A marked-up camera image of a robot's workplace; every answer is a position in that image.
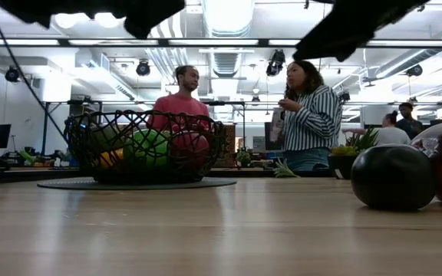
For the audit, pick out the bright red apple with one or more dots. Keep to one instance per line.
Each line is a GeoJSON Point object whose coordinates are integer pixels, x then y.
{"type": "Point", "coordinates": [190, 147]}

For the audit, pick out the green apple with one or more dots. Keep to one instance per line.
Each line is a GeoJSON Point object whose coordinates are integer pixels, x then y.
{"type": "Point", "coordinates": [148, 149]}

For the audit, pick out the orange mango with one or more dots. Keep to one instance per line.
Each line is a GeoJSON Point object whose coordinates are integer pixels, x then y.
{"type": "Point", "coordinates": [111, 158]}

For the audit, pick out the green pear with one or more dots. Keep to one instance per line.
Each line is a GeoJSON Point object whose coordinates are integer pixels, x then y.
{"type": "Point", "coordinates": [106, 138]}

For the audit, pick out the black plum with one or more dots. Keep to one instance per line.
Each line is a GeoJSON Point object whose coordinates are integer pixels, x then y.
{"type": "Point", "coordinates": [393, 176]}

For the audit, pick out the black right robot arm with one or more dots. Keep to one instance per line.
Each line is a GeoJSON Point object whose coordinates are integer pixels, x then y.
{"type": "Point", "coordinates": [351, 27]}

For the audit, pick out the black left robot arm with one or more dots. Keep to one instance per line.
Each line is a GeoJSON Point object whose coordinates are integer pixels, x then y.
{"type": "Point", "coordinates": [90, 7]}

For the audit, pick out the small background potted plant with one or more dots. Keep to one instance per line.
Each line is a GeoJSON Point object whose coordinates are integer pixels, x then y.
{"type": "Point", "coordinates": [244, 158]}

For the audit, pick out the grey round mat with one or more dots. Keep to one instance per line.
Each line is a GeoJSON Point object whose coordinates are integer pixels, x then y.
{"type": "Point", "coordinates": [213, 183]}

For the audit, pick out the person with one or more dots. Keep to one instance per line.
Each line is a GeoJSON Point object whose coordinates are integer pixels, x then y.
{"type": "Point", "coordinates": [179, 105]}
{"type": "Point", "coordinates": [409, 124]}
{"type": "Point", "coordinates": [391, 136]}
{"type": "Point", "coordinates": [313, 122]}

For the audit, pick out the small green air plant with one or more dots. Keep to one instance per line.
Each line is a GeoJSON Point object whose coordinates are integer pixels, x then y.
{"type": "Point", "coordinates": [282, 170]}

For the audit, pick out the potted succulent plant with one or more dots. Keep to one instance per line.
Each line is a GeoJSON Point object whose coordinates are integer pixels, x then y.
{"type": "Point", "coordinates": [345, 166]}

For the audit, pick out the black background workbench frame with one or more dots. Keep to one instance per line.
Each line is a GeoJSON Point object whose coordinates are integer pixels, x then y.
{"type": "Point", "coordinates": [217, 103]}

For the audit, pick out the silver ceiling duct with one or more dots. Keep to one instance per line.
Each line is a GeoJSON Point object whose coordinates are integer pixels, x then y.
{"type": "Point", "coordinates": [226, 15]}

